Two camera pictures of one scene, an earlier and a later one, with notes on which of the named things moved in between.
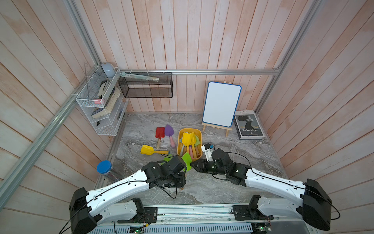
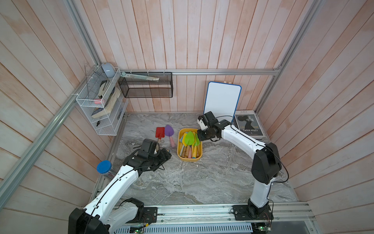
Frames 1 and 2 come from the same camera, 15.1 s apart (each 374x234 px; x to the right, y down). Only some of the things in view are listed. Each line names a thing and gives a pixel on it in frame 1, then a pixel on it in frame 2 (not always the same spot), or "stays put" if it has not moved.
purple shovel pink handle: (169, 131) stays put
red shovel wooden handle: (159, 133) stays put
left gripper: (181, 183) -> (164, 156)
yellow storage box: (190, 129) stays put
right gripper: (201, 168) -> (199, 134)
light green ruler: (139, 77) stays put
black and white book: (247, 125) stays put
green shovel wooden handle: (188, 160) -> (197, 141)
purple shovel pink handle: (191, 153) stays put
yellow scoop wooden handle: (187, 138) -> (184, 145)
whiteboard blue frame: (221, 104) stays put
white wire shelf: (103, 101) stays put
